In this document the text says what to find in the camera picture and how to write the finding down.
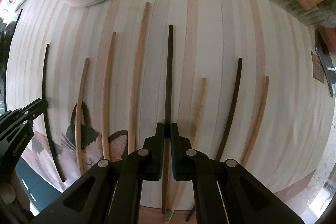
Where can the light wooden chopstick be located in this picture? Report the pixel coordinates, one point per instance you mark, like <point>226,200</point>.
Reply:
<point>194,135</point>
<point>257,127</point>
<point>79,156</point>
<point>106,98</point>
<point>135,81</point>

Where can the black chopstick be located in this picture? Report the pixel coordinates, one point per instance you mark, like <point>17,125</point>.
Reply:
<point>167,121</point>
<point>47,120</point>
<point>231,111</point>

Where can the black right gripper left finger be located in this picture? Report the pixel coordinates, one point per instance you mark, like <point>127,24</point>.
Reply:
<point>110,192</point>

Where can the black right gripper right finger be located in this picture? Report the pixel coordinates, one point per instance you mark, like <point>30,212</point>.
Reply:
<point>225,192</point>

